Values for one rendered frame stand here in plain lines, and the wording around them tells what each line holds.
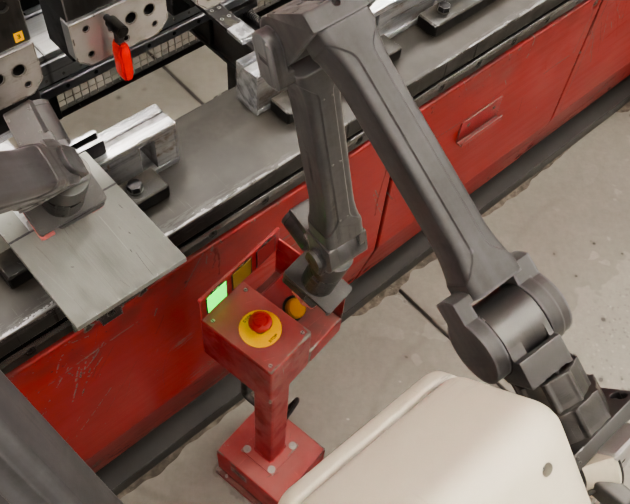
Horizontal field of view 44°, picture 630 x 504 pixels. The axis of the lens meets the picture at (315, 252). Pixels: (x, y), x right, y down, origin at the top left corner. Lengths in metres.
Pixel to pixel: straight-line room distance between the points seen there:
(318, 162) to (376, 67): 0.22
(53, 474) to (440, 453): 0.27
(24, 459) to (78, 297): 0.58
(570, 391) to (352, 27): 0.41
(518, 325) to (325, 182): 0.33
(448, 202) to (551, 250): 1.75
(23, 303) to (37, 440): 0.72
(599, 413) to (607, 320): 1.62
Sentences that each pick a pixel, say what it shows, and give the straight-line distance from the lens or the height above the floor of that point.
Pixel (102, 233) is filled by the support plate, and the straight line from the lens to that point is 1.16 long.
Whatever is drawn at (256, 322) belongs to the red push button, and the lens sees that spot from 1.28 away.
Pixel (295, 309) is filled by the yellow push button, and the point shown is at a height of 0.73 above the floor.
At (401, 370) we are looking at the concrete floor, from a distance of 2.17.
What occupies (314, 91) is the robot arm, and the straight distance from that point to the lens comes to 0.88.
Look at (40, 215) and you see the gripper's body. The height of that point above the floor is 1.09.
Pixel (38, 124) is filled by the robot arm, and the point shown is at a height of 1.24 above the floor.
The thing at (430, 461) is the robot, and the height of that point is 1.37.
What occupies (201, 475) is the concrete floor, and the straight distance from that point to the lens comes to 2.04.
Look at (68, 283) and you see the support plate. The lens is 1.12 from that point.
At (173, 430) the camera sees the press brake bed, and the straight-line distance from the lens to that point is 2.03.
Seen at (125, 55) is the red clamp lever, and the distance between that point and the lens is 1.11.
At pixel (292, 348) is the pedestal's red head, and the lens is 1.29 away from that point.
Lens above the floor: 1.92
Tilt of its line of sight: 55 degrees down
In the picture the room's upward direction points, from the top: 6 degrees clockwise
